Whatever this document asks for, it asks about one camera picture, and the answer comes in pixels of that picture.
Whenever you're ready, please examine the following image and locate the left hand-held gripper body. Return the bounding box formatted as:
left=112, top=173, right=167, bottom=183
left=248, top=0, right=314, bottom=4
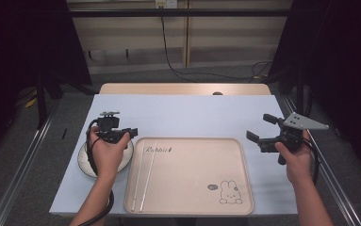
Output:
left=96, top=110, right=132, bottom=145

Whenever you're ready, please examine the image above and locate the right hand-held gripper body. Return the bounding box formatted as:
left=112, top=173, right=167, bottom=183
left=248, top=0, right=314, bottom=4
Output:
left=257, top=112, right=330, bottom=166

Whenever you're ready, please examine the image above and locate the white plate with dark rim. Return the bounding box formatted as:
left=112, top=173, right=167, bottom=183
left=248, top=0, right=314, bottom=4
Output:
left=76, top=137, right=135, bottom=179

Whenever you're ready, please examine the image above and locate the beige rectangular tray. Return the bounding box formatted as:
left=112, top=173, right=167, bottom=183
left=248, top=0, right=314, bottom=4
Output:
left=123, top=137, right=254, bottom=217

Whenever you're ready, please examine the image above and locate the person's right hand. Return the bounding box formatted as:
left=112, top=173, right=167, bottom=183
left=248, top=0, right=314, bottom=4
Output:
left=274, top=130, right=314, bottom=186

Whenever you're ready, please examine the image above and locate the person's left hand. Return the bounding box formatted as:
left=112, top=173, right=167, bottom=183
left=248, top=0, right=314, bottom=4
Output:
left=88, top=126, right=131, bottom=182

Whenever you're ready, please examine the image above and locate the white chopstick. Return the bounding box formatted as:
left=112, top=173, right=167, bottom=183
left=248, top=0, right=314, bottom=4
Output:
left=131, top=139, right=147, bottom=212
left=139, top=139, right=158, bottom=213

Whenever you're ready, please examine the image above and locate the pale blue table mat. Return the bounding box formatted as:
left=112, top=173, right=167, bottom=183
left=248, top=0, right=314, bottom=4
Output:
left=49, top=93, right=299, bottom=218

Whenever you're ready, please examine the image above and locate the black curtain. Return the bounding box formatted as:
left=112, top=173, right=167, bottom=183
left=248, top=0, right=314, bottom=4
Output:
left=269, top=0, right=361, bottom=180
left=0, top=0, right=92, bottom=158

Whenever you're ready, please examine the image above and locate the left hand-held gripper cable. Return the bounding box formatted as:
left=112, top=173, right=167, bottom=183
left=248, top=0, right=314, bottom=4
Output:
left=78, top=119, right=116, bottom=226

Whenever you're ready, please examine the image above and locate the hand-held gripper cable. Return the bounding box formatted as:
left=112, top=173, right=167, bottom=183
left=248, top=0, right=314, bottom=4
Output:
left=300, top=137, right=320, bottom=186
left=78, top=119, right=116, bottom=226

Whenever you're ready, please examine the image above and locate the right hand-held gripper cable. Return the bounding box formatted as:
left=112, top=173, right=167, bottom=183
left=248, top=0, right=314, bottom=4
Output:
left=300, top=137, right=320, bottom=186

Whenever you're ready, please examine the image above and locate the metal floor rail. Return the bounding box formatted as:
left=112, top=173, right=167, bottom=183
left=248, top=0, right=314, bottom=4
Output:
left=0, top=97, right=59, bottom=226
left=281, top=93, right=361, bottom=226

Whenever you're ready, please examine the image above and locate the black power cable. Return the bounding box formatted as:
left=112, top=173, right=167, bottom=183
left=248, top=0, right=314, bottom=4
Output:
left=160, top=8, right=273, bottom=81

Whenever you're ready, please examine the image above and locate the white wall outlet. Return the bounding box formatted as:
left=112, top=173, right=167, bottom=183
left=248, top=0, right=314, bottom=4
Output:
left=155, top=0, right=178, bottom=9

